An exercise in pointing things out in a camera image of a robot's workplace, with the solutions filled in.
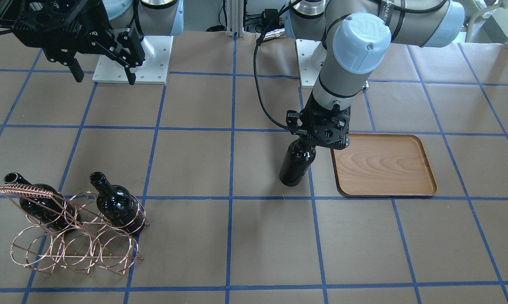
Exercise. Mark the copper wire bottle basket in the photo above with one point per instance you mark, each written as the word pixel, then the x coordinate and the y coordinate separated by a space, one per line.
pixel 87 242

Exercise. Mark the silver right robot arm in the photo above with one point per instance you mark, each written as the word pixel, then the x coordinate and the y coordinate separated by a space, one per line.
pixel 151 18

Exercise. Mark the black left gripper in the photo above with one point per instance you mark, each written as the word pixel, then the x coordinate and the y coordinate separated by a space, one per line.
pixel 293 123

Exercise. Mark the dark wine bottle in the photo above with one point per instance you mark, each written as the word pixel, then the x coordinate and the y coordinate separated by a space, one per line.
pixel 117 205
pixel 298 158

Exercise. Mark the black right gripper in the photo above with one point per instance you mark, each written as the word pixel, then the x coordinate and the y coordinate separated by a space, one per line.
pixel 94 30

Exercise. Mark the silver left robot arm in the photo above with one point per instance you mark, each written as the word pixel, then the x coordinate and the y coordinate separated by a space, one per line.
pixel 355 35

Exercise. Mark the wooden serving tray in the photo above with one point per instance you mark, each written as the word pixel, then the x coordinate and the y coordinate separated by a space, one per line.
pixel 383 164

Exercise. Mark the dark wine bottle in basket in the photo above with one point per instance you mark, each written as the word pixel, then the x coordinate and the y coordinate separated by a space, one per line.
pixel 117 205

